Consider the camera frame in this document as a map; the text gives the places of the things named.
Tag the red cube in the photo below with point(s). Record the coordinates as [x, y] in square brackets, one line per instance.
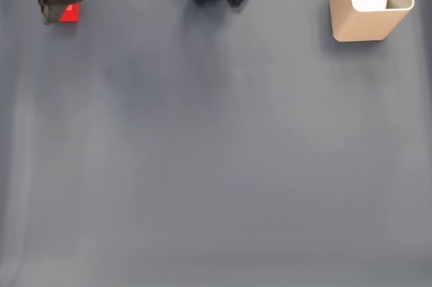
[71, 14]

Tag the beige rounded square box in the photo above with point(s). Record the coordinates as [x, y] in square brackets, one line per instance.
[354, 25]

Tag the dark blue mat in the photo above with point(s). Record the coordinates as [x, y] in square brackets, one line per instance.
[216, 165]

